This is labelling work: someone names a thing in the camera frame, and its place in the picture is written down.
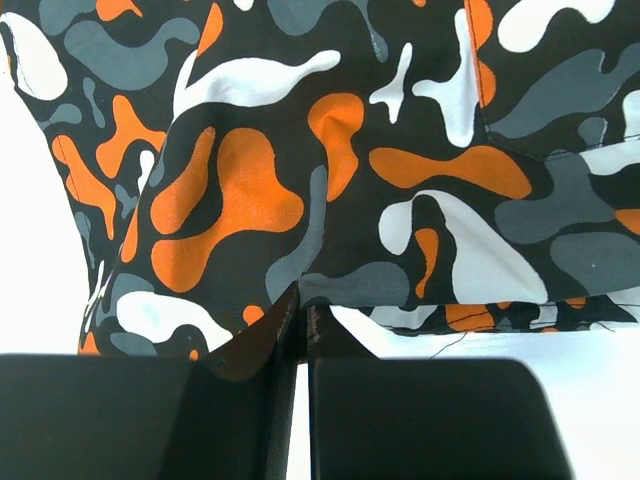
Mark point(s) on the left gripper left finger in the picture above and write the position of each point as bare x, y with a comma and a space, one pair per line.
225, 416

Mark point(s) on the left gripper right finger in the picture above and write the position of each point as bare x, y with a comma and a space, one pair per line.
410, 418

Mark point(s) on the orange black camouflage shorts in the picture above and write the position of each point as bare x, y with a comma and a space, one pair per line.
435, 166

